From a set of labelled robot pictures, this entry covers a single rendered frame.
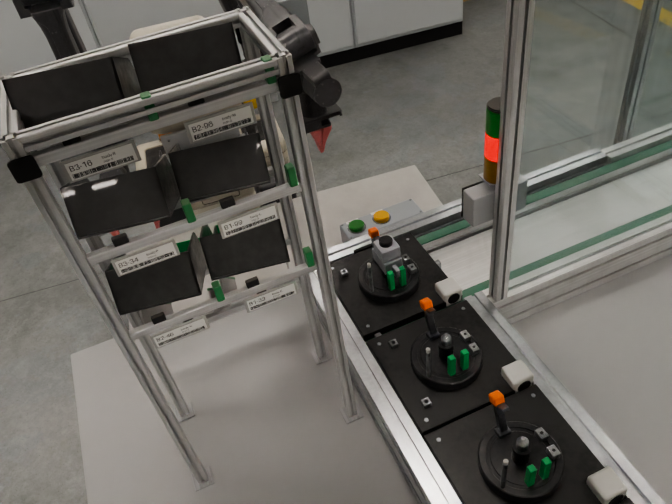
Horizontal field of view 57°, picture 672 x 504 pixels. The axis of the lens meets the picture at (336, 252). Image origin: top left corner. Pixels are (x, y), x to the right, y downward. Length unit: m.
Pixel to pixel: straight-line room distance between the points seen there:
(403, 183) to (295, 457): 0.91
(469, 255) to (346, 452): 0.57
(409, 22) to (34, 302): 2.95
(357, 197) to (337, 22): 2.64
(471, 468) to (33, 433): 1.96
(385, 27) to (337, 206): 2.80
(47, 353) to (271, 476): 1.86
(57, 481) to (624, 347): 1.96
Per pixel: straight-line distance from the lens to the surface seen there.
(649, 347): 1.50
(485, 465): 1.13
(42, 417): 2.79
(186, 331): 0.99
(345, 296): 1.40
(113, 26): 4.18
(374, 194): 1.84
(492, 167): 1.18
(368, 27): 4.45
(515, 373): 1.24
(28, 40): 4.25
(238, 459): 1.34
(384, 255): 1.32
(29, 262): 3.53
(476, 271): 1.51
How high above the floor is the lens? 1.99
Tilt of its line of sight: 43 degrees down
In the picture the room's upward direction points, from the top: 10 degrees counter-clockwise
